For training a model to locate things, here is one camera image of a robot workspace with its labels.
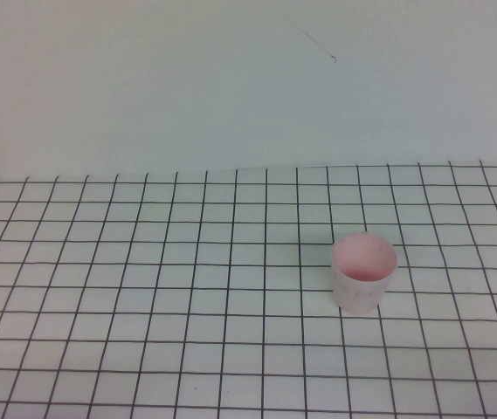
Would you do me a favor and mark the pale pink plastic cup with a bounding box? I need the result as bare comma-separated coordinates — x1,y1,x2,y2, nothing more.
330,231,399,317

